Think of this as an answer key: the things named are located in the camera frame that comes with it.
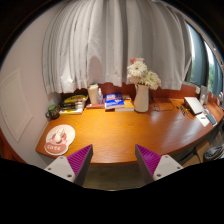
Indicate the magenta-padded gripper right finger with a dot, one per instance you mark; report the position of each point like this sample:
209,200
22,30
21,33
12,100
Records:
149,160

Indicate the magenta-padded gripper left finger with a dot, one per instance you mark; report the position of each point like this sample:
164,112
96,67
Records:
78,160

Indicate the pink round cartoon mouse pad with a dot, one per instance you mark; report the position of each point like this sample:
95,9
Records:
68,133

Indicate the yellow and white book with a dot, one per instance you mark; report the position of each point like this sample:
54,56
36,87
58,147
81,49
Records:
70,112

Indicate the dark mug with green inside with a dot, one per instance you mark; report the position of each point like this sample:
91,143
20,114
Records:
52,112

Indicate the red-brown flat book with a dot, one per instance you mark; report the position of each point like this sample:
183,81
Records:
95,106

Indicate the black pen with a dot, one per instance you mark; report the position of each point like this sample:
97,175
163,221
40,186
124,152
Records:
183,110

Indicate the white ceramic vase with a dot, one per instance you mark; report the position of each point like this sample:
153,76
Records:
141,100

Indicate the orange book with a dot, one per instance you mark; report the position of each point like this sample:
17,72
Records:
129,102

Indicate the yellow and black book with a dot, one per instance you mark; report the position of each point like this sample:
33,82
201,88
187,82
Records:
76,98

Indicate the small clear spray bottle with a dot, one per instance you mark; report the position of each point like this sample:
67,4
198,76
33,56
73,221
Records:
100,97

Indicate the cream tumbler bottle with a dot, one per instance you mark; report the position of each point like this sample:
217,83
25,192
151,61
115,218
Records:
93,95

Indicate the white paper sheet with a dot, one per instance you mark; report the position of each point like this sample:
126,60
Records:
202,120

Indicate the blue book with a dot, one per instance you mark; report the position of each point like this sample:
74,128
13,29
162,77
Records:
114,100

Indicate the dark smartphone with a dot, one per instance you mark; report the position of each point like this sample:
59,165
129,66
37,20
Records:
211,119

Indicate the window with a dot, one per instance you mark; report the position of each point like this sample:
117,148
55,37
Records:
198,63

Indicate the white curtain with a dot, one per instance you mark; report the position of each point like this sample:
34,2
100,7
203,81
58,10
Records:
106,43

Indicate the grey picture frame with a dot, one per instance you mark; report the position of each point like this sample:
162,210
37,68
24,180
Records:
203,95

